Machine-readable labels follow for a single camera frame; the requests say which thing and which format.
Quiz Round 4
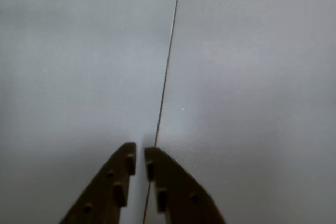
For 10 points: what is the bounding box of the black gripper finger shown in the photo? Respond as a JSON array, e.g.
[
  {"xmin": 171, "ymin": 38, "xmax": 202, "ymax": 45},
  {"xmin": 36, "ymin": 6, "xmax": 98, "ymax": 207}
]
[
  {"xmin": 59, "ymin": 142, "xmax": 138, "ymax": 224},
  {"xmin": 144, "ymin": 147, "xmax": 227, "ymax": 224}
]

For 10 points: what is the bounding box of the grey table mat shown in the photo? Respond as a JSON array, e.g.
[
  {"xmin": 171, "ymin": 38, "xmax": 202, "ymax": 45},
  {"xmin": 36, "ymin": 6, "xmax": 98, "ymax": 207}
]
[
  {"xmin": 143, "ymin": 0, "xmax": 336, "ymax": 224},
  {"xmin": 0, "ymin": 0, "xmax": 183, "ymax": 224}
]

